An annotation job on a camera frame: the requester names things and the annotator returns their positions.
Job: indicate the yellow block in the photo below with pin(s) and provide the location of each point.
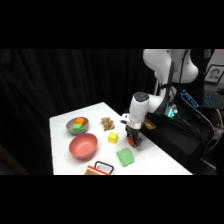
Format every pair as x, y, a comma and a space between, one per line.
112, 137

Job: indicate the small green light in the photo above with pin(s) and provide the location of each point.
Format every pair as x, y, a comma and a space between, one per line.
171, 112

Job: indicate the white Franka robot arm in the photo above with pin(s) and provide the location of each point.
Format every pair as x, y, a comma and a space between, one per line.
140, 106

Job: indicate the black curtain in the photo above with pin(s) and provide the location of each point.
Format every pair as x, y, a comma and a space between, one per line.
40, 86

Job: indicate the orange block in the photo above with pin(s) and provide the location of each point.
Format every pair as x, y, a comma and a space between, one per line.
80, 120

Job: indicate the framed picture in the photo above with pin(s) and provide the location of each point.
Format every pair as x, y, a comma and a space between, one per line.
214, 74

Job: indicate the blue lit device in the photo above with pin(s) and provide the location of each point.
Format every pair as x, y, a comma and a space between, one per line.
190, 99

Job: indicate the green bean bag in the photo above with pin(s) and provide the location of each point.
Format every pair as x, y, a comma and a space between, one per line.
125, 157

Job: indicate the grey bowl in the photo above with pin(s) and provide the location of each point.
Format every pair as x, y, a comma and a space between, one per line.
70, 127

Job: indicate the green block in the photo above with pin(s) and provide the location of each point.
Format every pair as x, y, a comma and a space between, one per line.
77, 127

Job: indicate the black robot stand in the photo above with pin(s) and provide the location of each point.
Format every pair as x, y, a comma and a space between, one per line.
173, 140

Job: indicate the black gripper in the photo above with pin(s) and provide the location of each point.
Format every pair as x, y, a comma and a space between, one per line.
133, 130

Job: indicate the pink bowl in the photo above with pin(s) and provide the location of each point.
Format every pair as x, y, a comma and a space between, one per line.
83, 146

